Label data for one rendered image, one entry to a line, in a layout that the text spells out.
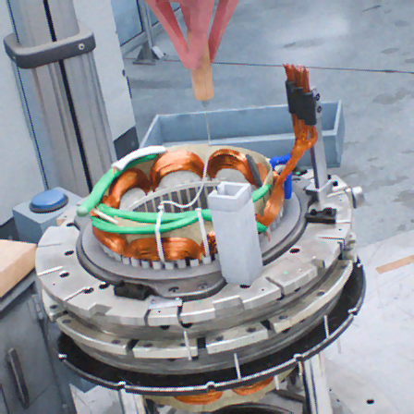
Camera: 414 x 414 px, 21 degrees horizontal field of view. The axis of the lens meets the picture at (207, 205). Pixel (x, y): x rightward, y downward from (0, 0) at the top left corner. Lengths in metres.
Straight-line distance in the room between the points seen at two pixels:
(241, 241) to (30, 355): 0.36
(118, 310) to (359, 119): 3.10
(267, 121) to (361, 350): 0.32
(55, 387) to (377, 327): 0.44
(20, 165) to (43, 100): 2.04
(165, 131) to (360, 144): 2.40
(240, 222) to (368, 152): 2.83
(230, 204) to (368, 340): 0.54
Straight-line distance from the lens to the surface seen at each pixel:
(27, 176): 3.56
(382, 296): 1.54
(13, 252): 1.21
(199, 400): 1.12
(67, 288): 1.05
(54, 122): 1.51
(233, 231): 0.97
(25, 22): 1.48
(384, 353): 1.43
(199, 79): 0.93
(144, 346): 1.01
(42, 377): 1.27
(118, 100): 3.92
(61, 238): 1.14
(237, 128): 1.46
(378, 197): 3.49
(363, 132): 3.94
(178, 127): 1.48
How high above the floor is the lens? 1.61
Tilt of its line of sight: 27 degrees down
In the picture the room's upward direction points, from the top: 10 degrees counter-clockwise
